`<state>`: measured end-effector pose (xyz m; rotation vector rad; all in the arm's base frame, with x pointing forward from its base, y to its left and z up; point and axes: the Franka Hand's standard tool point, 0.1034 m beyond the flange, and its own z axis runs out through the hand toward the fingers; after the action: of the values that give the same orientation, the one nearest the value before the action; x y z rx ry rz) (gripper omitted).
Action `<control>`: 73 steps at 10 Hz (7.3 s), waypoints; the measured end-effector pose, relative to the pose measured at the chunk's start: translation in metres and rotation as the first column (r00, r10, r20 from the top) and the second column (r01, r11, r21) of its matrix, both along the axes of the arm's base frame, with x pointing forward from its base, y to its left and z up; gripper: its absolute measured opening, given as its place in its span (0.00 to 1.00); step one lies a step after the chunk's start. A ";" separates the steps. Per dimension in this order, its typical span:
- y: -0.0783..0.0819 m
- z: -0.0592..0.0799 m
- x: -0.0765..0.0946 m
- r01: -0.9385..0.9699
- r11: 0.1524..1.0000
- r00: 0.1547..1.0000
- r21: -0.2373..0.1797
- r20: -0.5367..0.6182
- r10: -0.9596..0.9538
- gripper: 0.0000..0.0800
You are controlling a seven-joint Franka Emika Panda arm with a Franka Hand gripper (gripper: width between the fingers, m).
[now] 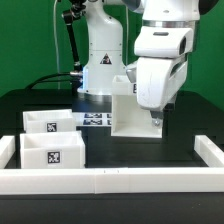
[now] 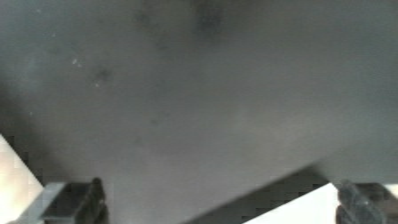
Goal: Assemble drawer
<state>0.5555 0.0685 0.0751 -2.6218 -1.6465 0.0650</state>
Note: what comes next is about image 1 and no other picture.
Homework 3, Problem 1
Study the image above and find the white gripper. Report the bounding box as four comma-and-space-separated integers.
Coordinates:
134, 26, 194, 127

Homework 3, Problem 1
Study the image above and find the white drawer cabinet box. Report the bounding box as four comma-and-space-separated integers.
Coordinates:
111, 75, 163, 138

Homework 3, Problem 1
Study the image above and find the white drawer tray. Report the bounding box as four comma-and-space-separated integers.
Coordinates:
20, 131, 85, 169
23, 109, 76, 133

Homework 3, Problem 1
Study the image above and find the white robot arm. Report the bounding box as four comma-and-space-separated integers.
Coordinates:
85, 0, 219, 125

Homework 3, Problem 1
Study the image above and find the marker tag sheet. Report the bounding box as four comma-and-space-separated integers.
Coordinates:
73, 112, 112, 127

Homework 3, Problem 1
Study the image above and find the white front rail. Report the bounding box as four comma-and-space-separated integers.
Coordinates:
0, 167, 224, 195

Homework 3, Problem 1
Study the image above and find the white rail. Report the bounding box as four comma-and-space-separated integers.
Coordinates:
0, 136, 15, 169
194, 135, 224, 168
0, 167, 224, 195

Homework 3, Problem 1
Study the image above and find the white right rail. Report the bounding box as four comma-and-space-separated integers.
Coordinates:
194, 135, 224, 168

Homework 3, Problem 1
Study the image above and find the black cable bundle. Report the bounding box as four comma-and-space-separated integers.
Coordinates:
25, 70, 84, 90

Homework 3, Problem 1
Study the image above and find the white hanging cable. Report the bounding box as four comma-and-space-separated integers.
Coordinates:
53, 0, 62, 90

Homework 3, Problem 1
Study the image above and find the white left rail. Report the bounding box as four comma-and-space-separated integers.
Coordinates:
0, 136, 15, 169

